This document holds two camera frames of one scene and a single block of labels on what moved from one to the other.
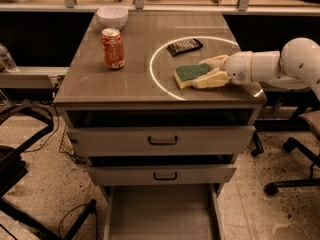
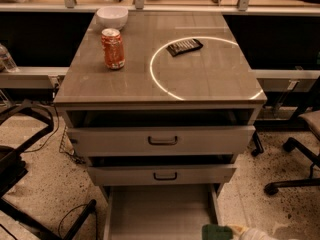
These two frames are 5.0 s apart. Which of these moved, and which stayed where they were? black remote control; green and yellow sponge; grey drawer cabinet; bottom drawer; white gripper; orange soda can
Moved: white gripper; green and yellow sponge
Stayed: bottom drawer; black remote control; grey drawer cabinet; orange soda can
